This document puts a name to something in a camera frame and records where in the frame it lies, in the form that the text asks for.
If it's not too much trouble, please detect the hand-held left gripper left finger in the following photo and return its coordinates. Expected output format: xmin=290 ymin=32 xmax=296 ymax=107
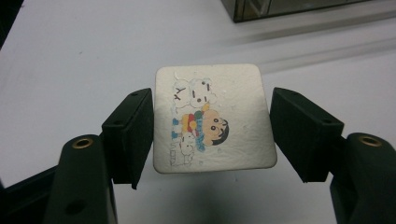
xmin=43 ymin=88 xmax=155 ymax=224

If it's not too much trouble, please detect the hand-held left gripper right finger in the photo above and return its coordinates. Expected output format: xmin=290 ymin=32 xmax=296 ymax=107
xmin=269 ymin=87 xmax=396 ymax=224

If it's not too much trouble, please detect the white cartoon print card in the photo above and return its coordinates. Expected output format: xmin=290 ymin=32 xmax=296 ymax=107
xmin=152 ymin=63 xmax=278 ymax=175

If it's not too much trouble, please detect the smoked transparent drawer box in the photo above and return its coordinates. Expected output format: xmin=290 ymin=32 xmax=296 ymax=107
xmin=220 ymin=0 xmax=372 ymax=23

